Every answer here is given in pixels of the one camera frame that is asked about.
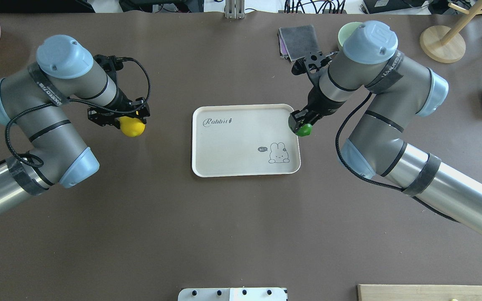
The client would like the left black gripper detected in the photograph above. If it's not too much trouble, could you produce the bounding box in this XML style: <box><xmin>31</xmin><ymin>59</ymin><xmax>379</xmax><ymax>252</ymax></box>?
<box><xmin>87</xmin><ymin>86</ymin><xmax>151</xmax><ymax>128</ymax></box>

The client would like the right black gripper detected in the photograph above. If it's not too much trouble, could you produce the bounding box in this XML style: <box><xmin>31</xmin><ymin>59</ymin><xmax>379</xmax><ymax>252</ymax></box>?
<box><xmin>288</xmin><ymin>86</ymin><xmax>344</xmax><ymax>135</ymax></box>

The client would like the green lime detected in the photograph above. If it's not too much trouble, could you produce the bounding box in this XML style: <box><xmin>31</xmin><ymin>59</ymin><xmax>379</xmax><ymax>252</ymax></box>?
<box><xmin>296</xmin><ymin>123</ymin><xmax>313</xmax><ymax>137</ymax></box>

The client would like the yellow lemon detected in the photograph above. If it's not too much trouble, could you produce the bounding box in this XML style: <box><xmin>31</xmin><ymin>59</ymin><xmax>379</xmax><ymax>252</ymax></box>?
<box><xmin>118</xmin><ymin>116</ymin><xmax>146</xmax><ymax>137</ymax></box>

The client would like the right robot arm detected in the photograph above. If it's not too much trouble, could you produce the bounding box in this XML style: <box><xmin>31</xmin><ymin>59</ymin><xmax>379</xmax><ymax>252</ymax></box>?
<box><xmin>288</xmin><ymin>20</ymin><xmax>482</xmax><ymax>235</ymax></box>

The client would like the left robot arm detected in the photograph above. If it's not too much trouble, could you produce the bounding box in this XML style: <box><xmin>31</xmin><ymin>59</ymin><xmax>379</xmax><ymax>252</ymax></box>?
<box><xmin>0</xmin><ymin>35</ymin><xmax>151</xmax><ymax>214</ymax></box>

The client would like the cream rabbit print tray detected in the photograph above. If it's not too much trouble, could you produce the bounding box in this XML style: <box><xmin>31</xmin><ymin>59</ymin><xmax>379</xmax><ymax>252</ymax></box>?
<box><xmin>192</xmin><ymin>104</ymin><xmax>302</xmax><ymax>177</ymax></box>

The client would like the purple cloth under grey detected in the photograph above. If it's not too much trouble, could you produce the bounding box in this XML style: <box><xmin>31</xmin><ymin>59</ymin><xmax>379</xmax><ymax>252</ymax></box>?
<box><xmin>278</xmin><ymin>34</ymin><xmax>289</xmax><ymax>59</ymax></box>

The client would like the grey folded cloth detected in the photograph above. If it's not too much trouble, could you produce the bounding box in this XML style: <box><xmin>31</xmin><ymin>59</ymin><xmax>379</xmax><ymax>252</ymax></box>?
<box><xmin>278</xmin><ymin>24</ymin><xmax>320</xmax><ymax>62</ymax></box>

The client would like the mint green bowl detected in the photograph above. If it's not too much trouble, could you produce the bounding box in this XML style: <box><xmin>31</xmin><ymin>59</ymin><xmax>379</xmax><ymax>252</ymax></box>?
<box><xmin>338</xmin><ymin>22</ymin><xmax>363</xmax><ymax>50</ymax></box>

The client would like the wooden mug tree stand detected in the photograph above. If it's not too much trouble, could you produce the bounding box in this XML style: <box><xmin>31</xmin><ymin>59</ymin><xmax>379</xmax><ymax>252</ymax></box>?
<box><xmin>419</xmin><ymin>0</ymin><xmax>482</xmax><ymax>64</ymax></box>

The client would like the wooden cutting board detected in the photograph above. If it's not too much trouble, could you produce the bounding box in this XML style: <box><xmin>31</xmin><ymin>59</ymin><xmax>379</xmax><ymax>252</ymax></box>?
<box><xmin>357</xmin><ymin>284</ymin><xmax>482</xmax><ymax>301</ymax></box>

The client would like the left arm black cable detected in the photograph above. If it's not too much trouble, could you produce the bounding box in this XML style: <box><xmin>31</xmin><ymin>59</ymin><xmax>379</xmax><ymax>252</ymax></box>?
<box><xmin>5</xmin><ymin>56</ymin><xmax>151</xmax><ymax>168</ymax></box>

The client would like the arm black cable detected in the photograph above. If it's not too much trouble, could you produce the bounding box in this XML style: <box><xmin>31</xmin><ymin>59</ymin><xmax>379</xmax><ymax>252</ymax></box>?
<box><xmin>5</xmin><ymin>56</ymin><xmax>151</xmax><ymax>168</ymax></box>
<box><xmin>335</xmin><ymin>93</ymin><xmax>459</xmax><ymax>223</ymax></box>

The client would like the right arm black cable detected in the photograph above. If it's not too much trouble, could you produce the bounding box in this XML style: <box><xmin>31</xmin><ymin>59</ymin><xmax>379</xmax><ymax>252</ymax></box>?
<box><xmin>335</xmin><ymin>93</ymin><xmax>459</xmax><ymax>223</ymax></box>

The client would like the aluminium camera post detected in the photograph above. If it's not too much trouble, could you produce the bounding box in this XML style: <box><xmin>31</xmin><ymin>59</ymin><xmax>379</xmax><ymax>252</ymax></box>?
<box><xmin>224</xmin><ymin>0</ymin><xmax>245</xmax><ymax>19</ymax></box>

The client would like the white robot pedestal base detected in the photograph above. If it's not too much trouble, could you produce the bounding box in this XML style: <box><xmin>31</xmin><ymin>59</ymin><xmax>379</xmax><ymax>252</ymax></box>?
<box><xmin>177</xmin><ymin>287</ymin><xmax>288</xmax><ymax>301</ymax></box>

